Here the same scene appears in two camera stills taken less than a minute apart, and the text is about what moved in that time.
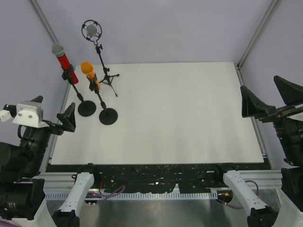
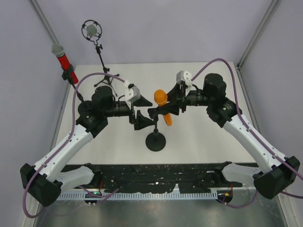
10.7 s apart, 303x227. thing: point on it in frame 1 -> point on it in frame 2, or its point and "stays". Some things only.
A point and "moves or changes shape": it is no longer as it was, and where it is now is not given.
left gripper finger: [39, 99] -> [142, 102]
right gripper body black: [282, 112] -> [186, 99]
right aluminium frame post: [274, 5] stays
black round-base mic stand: [107, 116] moves or changes shape
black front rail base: [158, 178] stays
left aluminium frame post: [36, 5] stays
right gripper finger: [291, 93] -> [175, 94]
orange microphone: [87, 68] -> [161, 97]
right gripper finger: [252, 106] -> [169, 108]
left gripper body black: [57, 127] -> [132, 118]
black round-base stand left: [86, 108] stays
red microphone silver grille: [58, 50] stays
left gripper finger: [67, 118] -> [142, 121]
